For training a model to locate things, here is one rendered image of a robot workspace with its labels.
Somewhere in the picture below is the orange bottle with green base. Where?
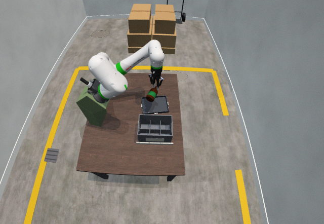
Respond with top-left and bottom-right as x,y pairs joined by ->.
146,86 -> 158,102

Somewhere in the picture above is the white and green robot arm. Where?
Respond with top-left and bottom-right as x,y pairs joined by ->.
80,40 -> 165,103

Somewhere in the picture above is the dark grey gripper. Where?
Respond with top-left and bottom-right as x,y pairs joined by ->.
149,73 -> 164,90

